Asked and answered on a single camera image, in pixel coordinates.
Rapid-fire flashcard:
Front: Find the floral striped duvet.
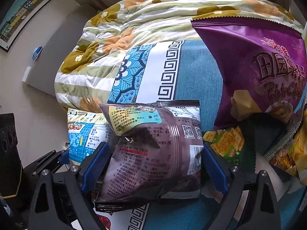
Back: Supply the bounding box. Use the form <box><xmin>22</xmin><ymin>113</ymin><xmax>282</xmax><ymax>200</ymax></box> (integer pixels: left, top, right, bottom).
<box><xmin>54</xmin><ymin>0</ymin><xmax>304</xmax><ymax>112</ymax></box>

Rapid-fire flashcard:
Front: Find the green cracker packet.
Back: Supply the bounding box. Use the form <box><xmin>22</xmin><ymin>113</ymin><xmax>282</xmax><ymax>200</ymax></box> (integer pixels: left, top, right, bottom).
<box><xmin>203</xmin><ymin>118</ymin><xmax>256</xmax><ymax>173</ymax></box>

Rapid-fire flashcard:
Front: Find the grey headboard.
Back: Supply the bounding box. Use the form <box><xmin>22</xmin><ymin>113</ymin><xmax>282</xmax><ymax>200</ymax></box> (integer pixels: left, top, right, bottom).
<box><xmin>26</xmin><ymin>4</ymin><xmax>97</xmax><ymax>96</ymax></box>

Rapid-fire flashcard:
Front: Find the blue white snack packet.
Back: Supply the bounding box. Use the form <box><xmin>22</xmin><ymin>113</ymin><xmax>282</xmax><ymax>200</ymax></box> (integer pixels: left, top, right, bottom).
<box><xmin>67</xmin><ymin>108</ymin><xmax>113</xmax><ymax>165</ymax></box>

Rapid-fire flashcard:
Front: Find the dark brown snack bag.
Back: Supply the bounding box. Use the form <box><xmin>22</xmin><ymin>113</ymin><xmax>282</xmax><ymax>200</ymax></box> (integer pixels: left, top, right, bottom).
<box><xmin>95</xmin><ymin>100</ymin><xmax>203</xmax><ymax>213</ymax></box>

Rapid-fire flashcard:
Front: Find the framed town picture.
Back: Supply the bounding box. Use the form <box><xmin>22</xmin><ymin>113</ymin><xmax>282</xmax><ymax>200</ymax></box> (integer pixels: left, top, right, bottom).
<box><xmin>1</xmin><ymin>0</ymin><xmax>51</xmax><ymax>52</ymax></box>

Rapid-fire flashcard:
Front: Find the teal patterned table cloth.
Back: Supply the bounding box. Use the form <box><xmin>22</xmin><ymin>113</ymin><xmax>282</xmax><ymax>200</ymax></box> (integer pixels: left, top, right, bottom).
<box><xmin>72</xmin><ymin>39</ymin><xmax>307</xmax><ymax>230</ymax></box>

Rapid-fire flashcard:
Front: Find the white wall switch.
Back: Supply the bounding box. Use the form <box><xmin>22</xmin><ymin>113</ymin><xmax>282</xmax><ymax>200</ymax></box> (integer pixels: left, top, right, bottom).
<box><xmin>22</xmin><ymin>67</ymin><xmax>32</xmax><ymax>83</ymax></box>

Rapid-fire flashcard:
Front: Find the purple potato chip bag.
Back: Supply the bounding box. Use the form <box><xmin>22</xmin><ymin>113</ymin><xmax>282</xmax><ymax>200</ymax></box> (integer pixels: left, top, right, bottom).
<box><xmin>191</xmin><ymin>17</ymin><xmax>306</xmax><ymax>129</ymax></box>

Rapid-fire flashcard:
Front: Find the white red-text snack bag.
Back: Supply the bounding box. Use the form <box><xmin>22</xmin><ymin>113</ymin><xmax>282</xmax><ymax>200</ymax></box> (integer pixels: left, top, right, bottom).
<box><xmin>264</xmin><ymin>108</ymin><xmax>306</xmax><ymax>185</ymax></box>

